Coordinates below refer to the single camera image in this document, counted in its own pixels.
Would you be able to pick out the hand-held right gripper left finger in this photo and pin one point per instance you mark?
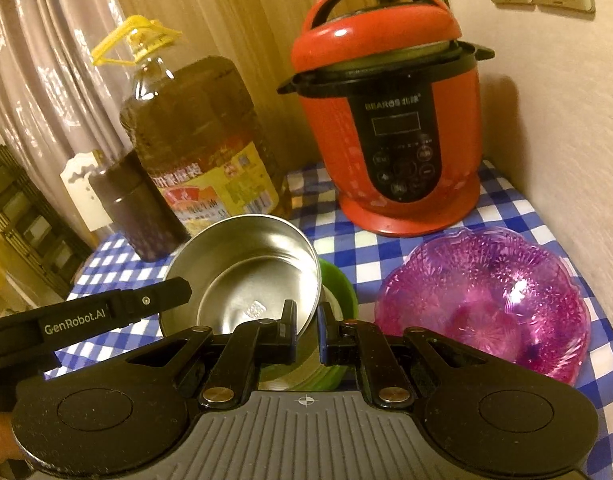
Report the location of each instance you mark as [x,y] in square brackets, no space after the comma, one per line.
[289,335]

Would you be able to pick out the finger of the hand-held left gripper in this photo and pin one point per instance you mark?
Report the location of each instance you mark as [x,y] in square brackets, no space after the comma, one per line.
[151,302]

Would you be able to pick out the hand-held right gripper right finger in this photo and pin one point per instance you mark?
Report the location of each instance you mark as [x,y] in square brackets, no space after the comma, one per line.
[329,335]

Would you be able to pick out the green plastic bowl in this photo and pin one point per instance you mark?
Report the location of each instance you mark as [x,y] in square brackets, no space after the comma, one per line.
[344,300]

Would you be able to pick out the stainless steel bowl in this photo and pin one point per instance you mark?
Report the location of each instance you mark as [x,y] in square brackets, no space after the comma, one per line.
[246,270]

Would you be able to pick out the purple glass bowl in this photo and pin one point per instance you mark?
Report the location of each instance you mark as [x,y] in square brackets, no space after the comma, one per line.
[481,300]

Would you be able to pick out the person's left hand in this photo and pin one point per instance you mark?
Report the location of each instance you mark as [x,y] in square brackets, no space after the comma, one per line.
[1,440]

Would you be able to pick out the blue white checkered tablecloth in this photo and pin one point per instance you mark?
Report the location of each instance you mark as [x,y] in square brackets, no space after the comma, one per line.
[361,255]

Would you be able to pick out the dark brown jar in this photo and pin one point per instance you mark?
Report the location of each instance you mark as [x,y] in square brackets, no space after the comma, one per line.
[141,210]

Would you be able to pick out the dark wooden rack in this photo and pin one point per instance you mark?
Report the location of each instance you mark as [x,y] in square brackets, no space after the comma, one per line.
[21,210]

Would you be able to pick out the white plastic holder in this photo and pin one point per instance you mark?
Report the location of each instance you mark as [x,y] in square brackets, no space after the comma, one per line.
[79,195]

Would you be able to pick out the large cooking oil bottle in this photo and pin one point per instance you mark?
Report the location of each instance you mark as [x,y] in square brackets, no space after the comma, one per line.
[196,125]

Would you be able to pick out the red electric pressure cooker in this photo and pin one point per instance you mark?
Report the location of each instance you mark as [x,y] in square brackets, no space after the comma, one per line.
[386,135]

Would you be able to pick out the sheer pale curtain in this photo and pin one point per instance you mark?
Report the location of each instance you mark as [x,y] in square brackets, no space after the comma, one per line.
[36,60]

